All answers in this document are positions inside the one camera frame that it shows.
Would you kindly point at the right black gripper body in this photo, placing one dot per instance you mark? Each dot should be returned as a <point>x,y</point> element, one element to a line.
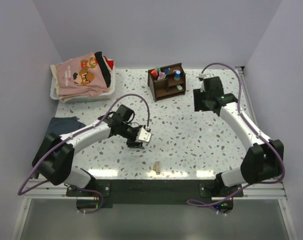
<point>209,98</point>

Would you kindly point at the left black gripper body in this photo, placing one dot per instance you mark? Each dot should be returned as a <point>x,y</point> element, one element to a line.
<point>129,133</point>

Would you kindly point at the green transparent case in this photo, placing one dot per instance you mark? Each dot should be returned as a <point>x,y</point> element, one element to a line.
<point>179,87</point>

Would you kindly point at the beige eraser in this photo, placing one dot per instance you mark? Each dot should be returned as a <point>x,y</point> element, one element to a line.
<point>157,166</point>

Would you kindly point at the blue grey sharpener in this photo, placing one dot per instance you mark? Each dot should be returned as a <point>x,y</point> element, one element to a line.
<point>177,75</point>

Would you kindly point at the brown wooden desk organizer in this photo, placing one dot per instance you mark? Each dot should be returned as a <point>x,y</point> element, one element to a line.
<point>167,87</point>

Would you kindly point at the pink capped pen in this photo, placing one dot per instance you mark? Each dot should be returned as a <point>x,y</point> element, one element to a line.
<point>160,76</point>

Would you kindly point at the orange black highlighter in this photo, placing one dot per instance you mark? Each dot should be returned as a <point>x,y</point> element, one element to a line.
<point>155,74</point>

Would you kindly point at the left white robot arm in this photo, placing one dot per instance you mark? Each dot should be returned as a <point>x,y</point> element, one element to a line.
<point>54,158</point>

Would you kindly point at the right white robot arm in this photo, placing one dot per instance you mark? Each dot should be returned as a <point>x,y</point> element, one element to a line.
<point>264,157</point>

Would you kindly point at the black red folded garment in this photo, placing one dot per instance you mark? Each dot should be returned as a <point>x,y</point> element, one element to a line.
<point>106,67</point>

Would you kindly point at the pink pixel-print shirt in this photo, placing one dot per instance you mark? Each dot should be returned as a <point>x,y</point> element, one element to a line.
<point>80,76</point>

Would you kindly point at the blue folded cloth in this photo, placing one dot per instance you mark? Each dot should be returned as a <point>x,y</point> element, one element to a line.
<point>63,125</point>

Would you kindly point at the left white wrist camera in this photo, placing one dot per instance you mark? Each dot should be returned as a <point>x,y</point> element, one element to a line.
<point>143,136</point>

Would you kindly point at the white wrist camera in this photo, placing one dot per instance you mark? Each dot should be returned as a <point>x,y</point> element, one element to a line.
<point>202,77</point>
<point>143,136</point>

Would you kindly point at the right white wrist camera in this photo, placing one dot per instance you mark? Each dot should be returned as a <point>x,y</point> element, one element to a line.
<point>202,77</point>

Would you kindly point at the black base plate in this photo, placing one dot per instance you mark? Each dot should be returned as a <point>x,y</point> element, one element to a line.
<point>105,193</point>

